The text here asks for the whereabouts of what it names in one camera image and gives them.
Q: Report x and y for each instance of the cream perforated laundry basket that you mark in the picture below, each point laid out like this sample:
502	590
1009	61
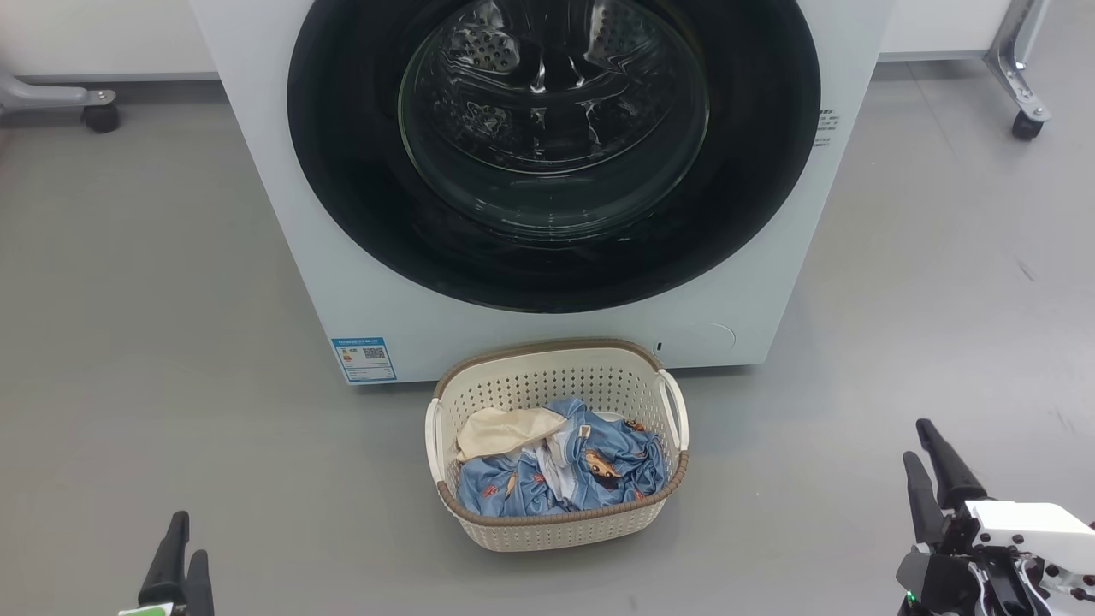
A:
556	376

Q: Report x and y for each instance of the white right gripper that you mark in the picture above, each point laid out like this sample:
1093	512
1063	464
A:
1026	530

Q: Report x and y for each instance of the blue cartoon print garment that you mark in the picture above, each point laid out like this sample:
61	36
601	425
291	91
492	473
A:
513	492

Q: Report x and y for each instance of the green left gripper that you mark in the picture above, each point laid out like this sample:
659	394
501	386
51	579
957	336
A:
150	611

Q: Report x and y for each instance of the white front-load washing machine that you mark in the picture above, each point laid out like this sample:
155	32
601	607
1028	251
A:
282	257

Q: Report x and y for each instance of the blue energy label sticker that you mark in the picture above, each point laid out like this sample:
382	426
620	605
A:
364	359

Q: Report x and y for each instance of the grey rack leg with caster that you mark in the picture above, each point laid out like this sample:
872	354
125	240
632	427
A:
51	96
1014	77

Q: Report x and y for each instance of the cream beige garment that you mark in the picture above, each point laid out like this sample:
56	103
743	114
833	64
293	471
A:
500	432

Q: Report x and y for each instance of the washing machine glass door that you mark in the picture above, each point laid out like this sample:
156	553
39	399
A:
342	171

